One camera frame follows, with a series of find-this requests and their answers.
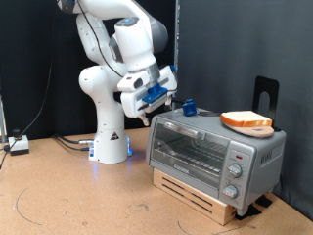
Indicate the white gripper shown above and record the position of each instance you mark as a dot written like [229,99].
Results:
[132,101]

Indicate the white bread slice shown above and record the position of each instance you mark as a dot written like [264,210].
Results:
[244,117]

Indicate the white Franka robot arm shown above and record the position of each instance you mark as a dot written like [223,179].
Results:
[104,130]

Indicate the large silver oven knob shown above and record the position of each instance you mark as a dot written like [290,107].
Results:
[234,170]

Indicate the small silver oven knob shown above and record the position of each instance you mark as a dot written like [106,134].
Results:
[230,191]

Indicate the silver toaster oven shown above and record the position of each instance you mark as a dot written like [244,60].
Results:
[260,156]

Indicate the vertical metal pole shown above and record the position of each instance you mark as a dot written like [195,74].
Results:
[176,39]

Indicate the grey backdrop curtain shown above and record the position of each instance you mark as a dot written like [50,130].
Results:
[228,49]

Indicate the slotted wooden block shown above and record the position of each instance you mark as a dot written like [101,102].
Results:
[195,199]

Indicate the round wooden cutting board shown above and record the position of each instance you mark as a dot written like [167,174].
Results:
[257,132]

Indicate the black metal bookend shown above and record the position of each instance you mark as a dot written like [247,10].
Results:
[260,84]

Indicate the black foam pad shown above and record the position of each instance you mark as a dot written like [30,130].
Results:
[247,212]
[264,201]

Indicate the grey emergency stop box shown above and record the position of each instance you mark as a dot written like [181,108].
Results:
[19,145]

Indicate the black backdrop curtain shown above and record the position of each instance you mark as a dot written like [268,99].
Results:
[29,49]

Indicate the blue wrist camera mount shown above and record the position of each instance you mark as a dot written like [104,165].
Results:
[155,93]

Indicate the thin metal post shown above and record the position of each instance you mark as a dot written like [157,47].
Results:
[2,120]

